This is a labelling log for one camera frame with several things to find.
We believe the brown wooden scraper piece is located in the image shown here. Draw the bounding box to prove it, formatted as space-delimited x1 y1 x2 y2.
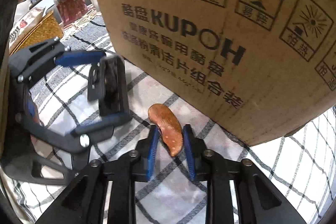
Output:
148 103 183 157

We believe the black phone clamp mount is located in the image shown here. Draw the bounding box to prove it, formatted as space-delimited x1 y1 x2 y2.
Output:
87 54 129 117

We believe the yellow woven basket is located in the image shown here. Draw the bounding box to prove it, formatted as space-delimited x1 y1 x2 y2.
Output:
9 11 63 55

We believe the patterned tissue box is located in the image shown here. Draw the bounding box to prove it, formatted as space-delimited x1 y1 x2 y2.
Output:
8 8 45 52

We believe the brown cardboard box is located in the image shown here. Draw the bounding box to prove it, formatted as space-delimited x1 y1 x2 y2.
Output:
98 0 335 145

